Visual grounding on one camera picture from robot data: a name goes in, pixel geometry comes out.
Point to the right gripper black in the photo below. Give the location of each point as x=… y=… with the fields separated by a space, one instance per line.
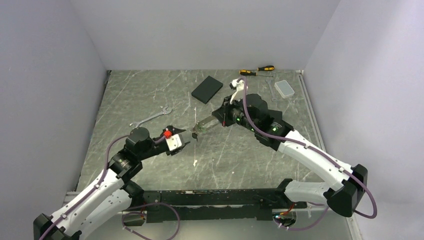
x=222 y=113

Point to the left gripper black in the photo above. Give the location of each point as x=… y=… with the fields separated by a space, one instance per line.
x=174 y=151

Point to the key bunch with rings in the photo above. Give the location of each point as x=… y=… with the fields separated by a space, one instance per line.
x=197 y=130

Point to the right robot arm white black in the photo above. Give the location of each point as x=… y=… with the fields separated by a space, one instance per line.
x=343 y=185

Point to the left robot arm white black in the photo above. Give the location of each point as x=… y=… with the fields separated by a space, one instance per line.
x=112 y=191

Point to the black flat box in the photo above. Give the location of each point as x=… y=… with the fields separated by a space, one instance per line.
x=206 y=90

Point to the large silver wrench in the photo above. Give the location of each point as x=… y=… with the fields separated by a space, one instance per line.
x=164 y=111

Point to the yellow black screwdriver front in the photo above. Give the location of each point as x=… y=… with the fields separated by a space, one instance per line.
x=244 y=72

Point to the orange black screwdriver rear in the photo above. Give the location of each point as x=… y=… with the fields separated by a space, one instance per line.
x=267 y=68

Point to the clear plastic box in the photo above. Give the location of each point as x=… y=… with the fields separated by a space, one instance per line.
x=284 y=89

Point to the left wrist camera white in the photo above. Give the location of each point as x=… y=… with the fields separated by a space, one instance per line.
x=173 y=141

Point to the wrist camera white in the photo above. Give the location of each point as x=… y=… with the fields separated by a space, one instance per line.
x=173 y=141
x=239 y=86

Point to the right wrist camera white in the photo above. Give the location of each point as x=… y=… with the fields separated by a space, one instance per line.
x=239 y=86

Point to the black network switch box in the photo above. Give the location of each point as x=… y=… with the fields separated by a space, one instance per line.
x=276 y=114

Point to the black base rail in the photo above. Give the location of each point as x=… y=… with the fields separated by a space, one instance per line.
x=261 y=204

